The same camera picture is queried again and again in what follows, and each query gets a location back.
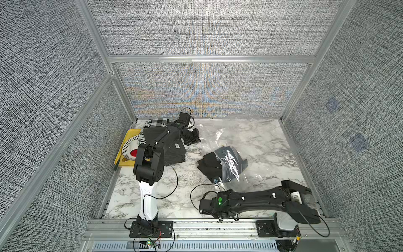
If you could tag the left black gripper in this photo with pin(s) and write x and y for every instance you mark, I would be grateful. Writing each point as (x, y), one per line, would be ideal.
(195, 139)

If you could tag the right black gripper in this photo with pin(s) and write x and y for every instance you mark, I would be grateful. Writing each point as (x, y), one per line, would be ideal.
(211, 200)

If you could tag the black shirt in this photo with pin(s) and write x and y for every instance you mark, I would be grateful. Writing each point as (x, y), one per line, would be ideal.
(224, 162)

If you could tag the clear vacuum bag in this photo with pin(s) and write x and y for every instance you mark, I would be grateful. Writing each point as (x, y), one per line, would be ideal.
(259, 141)

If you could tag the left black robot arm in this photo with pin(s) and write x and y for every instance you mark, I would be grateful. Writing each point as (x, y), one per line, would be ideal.
(150, 162)

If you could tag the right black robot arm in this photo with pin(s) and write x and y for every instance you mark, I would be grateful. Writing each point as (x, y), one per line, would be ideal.
(291, 202)

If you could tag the black white checkered cloth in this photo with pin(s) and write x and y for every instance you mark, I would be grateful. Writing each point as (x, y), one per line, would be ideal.
(157, 122)

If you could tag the yellow tray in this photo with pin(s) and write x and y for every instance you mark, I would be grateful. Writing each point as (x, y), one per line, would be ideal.
(125, 163)

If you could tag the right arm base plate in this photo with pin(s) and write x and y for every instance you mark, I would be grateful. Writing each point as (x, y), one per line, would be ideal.
(270, 228)

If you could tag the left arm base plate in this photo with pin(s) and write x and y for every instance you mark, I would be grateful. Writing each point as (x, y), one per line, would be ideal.
(144, 229)

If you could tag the aluminium front rail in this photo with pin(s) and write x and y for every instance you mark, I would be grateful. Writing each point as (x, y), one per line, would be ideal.
(210, 235)

